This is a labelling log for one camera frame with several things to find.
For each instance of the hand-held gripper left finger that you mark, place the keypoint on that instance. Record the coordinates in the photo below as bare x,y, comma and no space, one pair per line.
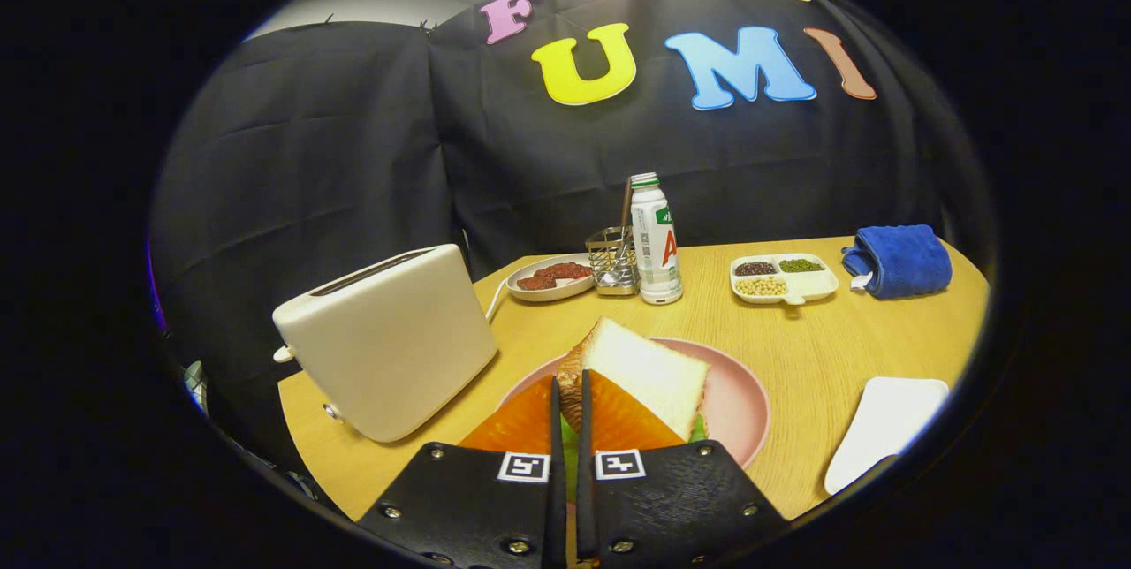
468,503

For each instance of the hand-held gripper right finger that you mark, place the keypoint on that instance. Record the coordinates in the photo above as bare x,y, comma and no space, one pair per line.
680,503

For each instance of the green lettuce leaf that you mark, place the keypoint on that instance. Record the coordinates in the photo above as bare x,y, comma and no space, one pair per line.
570,463

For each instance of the toasted bread slice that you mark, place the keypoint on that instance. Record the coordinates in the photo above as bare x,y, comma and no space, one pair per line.
645,375

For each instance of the pink round plate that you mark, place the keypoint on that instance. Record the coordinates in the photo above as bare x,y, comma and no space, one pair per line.
738,401

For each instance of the cream white toaster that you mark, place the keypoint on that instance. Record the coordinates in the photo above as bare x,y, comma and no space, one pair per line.
389,348

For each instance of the white square plate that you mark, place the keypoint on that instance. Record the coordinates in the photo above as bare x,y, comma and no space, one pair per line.
884,432

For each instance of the round plate with meat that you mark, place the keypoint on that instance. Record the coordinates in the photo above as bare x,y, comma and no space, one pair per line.
557,291

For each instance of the pile of yellow soybeans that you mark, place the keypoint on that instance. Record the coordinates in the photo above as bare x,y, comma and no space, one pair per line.
760,286

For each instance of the white bottle with green cap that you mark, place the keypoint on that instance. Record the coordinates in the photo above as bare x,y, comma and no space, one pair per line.
656,260

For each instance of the pile of dark red beans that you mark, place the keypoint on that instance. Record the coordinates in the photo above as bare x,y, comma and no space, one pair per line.
755,269

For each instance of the red meat slices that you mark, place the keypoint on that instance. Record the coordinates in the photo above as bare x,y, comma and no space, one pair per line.
557,273

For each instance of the white divided dish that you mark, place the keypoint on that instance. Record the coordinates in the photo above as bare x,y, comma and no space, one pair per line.
813,286

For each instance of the pile of green mung beans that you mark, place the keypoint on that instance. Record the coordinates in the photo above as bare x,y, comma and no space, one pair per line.
801,265

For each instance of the blue folded towel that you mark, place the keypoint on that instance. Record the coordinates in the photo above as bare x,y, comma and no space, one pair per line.
901,261

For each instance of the black backdrop cloth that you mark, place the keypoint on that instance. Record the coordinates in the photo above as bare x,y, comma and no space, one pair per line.
336,145

